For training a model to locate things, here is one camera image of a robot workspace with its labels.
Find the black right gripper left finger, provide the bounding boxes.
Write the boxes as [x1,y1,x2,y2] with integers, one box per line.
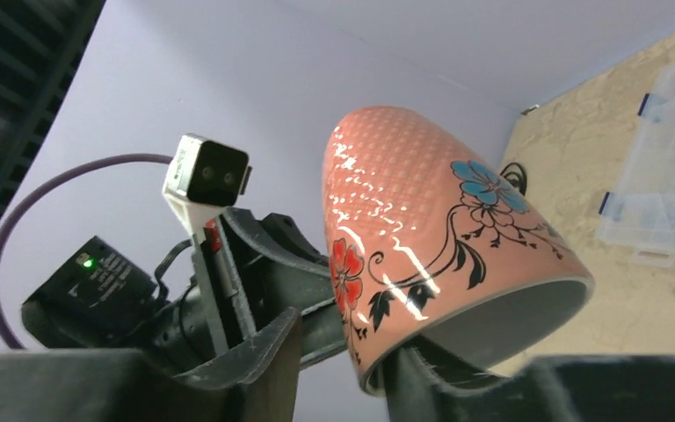
[0,308,301,421]

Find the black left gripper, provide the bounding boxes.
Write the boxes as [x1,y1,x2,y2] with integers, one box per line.
[192,207,346,367]

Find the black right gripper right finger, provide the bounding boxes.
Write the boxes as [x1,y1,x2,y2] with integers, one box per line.
[381,338,675,422]

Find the pink flowered mug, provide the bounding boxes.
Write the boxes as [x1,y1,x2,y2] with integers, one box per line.
[323,105,595,397]

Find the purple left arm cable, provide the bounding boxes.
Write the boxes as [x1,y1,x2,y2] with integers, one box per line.
[0,153,174,351]

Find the clear plastic screw box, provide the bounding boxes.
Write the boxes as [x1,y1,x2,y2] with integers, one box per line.
[597,64,675,267]

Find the black coiled cable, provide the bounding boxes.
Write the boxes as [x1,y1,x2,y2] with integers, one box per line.
[499,162,530,196]

